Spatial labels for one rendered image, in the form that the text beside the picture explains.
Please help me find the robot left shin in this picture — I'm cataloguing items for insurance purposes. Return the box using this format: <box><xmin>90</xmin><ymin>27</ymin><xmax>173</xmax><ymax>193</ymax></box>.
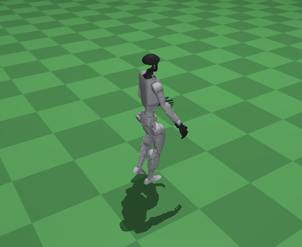
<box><xmin>137</xmin><ymin>136</ymin><xmax>152</xmax><ymax>169</ymax></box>

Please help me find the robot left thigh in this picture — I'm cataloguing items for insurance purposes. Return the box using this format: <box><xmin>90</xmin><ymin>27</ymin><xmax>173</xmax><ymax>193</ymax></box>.
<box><xmin>136</xmin><ymin>110</ymin><xmax>153</xmax><ymax>145</ymax></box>

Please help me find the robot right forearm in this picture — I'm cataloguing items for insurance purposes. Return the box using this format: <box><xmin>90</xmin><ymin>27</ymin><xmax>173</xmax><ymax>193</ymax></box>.
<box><xmin>164</xmin><ymin>104</ymin><xmax>181</xmax><ymax>126</ymax></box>

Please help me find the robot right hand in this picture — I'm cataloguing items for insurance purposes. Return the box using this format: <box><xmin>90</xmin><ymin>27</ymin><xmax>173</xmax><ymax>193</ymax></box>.
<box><xmin>175</xmin><ymin>122</ymin><xmax>188</xmax><ymax>139</ymax></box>

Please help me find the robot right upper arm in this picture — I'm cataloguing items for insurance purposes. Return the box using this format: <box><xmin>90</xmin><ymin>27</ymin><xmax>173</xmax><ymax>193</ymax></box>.
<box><xmin>151</xmin><ymin>81</ymin><xmax>169</xmax><ymax>111</ymax></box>

